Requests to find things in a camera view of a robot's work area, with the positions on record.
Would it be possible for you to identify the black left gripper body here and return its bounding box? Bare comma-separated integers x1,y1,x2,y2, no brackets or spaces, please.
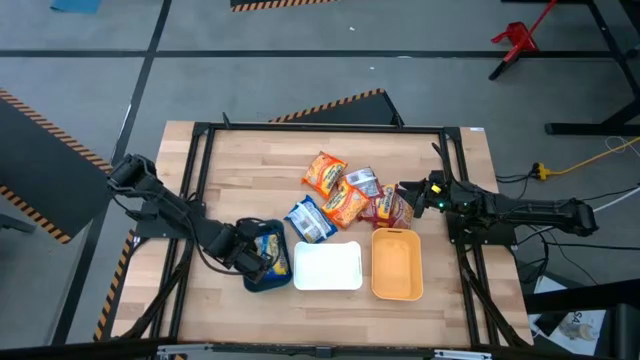
225,235,272,285

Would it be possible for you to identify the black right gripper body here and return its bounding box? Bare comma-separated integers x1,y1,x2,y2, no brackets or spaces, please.
421,169,455,215

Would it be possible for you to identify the red Maruchan noodle pack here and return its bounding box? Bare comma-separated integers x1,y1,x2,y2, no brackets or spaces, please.
357,192,416,231
377,183,401,221

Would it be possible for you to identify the blue Maruchan noodle pack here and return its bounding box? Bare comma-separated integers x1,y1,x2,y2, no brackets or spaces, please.
253,232,291,279
283,194,339,245

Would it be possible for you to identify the teal plastic bin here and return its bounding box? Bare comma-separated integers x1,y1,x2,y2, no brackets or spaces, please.
242,218,294,294

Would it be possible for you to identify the orange plastic bin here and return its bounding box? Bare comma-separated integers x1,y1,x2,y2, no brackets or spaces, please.
370,227,425,303

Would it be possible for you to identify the orange Maruchan noodle pack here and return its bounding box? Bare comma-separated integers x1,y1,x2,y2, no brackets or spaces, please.
301,150,349,200
320,178,371,230

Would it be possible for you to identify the white plastic bin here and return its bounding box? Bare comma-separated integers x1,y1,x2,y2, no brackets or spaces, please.
292,240,364,292

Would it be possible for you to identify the hazard-striped tape strip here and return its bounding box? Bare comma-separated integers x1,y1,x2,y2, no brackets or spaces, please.
92,230,136,344

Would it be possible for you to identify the red stand with black leg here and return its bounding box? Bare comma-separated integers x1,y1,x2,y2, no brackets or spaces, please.
488,0,559,81

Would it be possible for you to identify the white printed paper sheet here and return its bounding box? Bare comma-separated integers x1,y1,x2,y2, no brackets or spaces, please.
529,274,609,357

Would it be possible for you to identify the black furniture piece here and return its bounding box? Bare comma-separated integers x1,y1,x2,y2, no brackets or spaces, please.
523,278,640,360

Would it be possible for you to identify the large black hazard-striped floor mat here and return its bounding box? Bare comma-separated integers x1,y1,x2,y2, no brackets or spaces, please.
0,87,130,245

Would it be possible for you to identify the grey bar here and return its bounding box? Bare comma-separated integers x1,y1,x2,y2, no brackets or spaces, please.
0,212,37,235

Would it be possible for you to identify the blue floor mat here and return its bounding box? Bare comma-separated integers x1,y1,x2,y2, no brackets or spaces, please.
49,0,102,14

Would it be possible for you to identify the black metal table frame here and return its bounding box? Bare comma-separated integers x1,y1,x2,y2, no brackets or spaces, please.
117,112,532,360

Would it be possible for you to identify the yellow extension cable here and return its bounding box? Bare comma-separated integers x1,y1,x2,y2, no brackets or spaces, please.
530,135,640,181

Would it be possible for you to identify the silver metal bracket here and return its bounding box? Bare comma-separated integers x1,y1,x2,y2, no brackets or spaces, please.
157,343,216,360
433,349,494,360

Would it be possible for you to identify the black table leg frame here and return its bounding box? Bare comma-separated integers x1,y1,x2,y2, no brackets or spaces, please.
543,0,640,137

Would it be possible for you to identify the black floor cable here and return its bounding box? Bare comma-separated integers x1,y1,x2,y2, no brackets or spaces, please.
514,238,640,252

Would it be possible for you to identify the white floor cable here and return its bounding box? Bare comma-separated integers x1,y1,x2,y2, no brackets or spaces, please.
577,185,640,219

